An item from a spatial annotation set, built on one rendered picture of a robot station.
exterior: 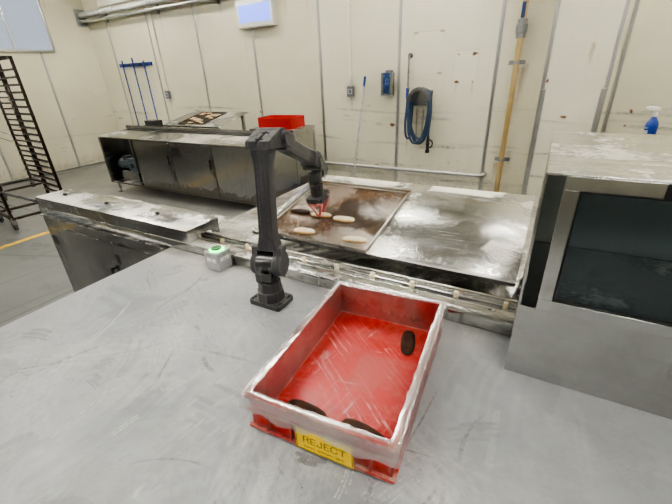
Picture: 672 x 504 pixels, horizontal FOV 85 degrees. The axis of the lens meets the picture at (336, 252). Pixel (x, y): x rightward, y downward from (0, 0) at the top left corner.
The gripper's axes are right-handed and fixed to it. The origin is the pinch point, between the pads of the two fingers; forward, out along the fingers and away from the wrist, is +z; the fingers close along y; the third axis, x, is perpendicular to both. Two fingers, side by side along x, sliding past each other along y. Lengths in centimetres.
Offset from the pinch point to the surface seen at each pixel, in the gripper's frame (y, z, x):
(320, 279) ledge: 39.5, 1.4, 20.5
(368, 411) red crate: 81, -3, 55
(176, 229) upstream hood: 35, -5, -50
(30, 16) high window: -304, -111, -684
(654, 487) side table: 75, -1, 105
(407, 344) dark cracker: 58, 0, 57
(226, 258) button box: 40.7, -0.1, -19.9
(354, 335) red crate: 59, 1, 42
